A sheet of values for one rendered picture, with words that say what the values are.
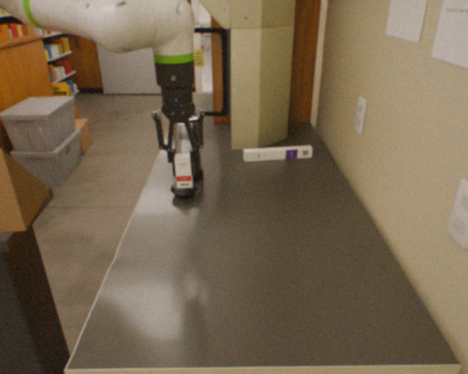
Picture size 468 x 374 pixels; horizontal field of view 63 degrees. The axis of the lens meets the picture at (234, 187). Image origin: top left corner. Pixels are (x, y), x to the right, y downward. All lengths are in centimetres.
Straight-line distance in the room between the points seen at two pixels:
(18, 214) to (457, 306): 107
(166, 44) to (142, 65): 571
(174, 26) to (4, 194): 63
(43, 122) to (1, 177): 238
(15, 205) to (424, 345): 102
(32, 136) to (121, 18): 286
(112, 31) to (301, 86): 126
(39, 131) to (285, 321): 303
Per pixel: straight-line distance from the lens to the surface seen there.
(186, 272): 93
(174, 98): 93
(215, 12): 149
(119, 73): 672
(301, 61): 192
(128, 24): 82
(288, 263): 96
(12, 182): 115
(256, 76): 152
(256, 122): 157
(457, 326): 90
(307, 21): 190
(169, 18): 88
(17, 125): 362
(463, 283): 86
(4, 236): 122
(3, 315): 148
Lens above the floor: 153
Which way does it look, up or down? 27 degrees down
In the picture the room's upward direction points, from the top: straight up
